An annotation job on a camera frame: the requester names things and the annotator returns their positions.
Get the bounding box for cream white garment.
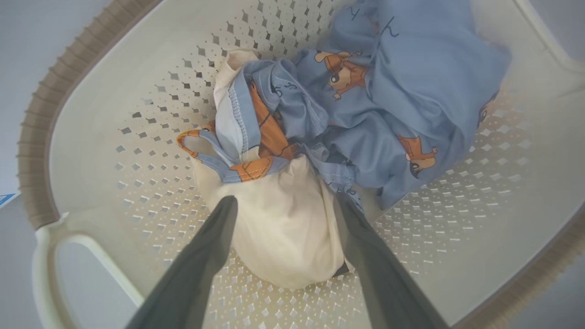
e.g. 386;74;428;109
190;49;352;289

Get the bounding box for cream perforated laundry basket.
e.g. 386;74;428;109
17;0;585;329

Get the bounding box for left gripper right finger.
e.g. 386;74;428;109
336;194;451;329

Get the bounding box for blue cartoon print garment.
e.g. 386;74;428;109
177;0;512;211

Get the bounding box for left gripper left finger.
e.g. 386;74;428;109
126;196;238;329

